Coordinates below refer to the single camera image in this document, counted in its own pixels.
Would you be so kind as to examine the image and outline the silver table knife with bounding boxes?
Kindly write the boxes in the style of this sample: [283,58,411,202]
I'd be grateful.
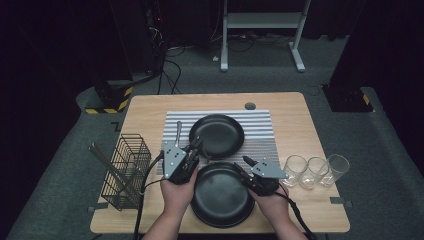
[175,120,183,148]

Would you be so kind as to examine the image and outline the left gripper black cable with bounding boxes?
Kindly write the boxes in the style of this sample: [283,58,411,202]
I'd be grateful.
[133,150,165,240]

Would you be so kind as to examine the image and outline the grey striped placemat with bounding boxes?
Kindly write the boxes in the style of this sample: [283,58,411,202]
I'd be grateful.
[157,109,282,176]

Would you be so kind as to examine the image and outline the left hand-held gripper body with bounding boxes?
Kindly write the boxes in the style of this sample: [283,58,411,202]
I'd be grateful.
[163,142,201,185]

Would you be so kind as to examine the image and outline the white metal desk frame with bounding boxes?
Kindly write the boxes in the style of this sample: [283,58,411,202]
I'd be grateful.
[220,0,312,73]

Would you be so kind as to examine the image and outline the black round plate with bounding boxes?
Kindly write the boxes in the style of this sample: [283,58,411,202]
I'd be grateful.
[190,162,256,225]
[191,206,257,230]
[188,113,246,161]

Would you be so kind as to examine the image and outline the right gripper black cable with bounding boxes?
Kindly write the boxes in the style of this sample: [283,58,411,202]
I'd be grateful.
[278,190,318,240]

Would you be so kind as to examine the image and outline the clear drinking glass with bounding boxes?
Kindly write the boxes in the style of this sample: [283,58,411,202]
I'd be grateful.
[319,153,351,188]
[298,156,330,191]
[281,154,308,188]

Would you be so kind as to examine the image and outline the person's left hand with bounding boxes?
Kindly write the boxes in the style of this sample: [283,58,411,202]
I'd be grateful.
[159,169,200,218]

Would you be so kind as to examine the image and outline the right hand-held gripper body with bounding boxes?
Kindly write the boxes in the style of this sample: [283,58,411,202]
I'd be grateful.
[244,158,289,197]

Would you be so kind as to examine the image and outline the person's right hand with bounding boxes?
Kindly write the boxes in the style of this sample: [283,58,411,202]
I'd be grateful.
[248,186,290,224]

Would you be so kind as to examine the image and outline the dark equipment rack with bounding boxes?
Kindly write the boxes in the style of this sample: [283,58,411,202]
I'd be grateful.
[141,0,169,78]

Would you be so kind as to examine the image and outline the black wire cutlery basket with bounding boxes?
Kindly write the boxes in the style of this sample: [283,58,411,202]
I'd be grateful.
[100,133,152,212]

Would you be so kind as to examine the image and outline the grey tape strip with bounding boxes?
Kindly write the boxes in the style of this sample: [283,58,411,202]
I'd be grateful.
[329,196,354,209]
[87,202,110,214]

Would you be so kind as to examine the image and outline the black floor cables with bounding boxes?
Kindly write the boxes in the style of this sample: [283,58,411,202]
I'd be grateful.
[155,44,184,96]

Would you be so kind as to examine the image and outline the grey chopstick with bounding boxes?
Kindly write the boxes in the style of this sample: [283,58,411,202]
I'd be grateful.
[88,145,133,198]
[91,143,136,194]

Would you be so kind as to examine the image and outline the black stand base striped edge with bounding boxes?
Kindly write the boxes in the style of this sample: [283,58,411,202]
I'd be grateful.
[84,77,135,115]
[321,83,376,114]

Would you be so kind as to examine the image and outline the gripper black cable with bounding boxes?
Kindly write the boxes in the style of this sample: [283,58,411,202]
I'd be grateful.
[278,190,318,240]
[133,150,165,240]

